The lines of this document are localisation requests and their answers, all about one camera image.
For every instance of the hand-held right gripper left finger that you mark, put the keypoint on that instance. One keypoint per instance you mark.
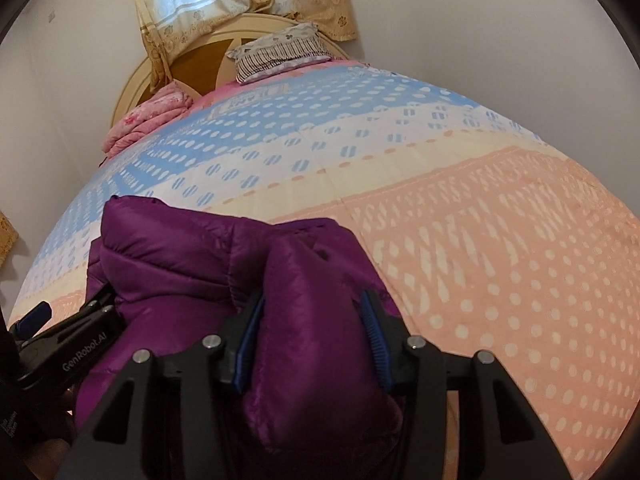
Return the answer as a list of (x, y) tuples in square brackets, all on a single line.
[(247, 345)]

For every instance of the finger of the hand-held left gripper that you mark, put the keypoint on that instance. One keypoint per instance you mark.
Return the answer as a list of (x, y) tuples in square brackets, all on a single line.
[(32, 317), (97, 302)]

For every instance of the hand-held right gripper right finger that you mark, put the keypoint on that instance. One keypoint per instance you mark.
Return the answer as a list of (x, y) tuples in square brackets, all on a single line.
[(376, 340)]

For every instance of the purple hooded puffer jacket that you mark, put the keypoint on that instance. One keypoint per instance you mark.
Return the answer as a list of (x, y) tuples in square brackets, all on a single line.
[(190, 260)]

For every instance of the dotted pastel bedspread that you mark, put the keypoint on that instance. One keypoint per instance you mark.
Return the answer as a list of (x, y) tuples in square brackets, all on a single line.
[(450, 210)]

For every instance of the folded pink floral blanket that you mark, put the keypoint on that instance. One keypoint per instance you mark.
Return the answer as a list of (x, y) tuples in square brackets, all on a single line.
[(145, 120)]

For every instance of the cream wooden headboard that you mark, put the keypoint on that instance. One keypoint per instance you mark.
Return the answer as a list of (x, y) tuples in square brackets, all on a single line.
[(200, 67)]

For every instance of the striped patterned pillow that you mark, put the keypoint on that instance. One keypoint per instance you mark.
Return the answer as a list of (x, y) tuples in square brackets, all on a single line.
[(280, 52)]

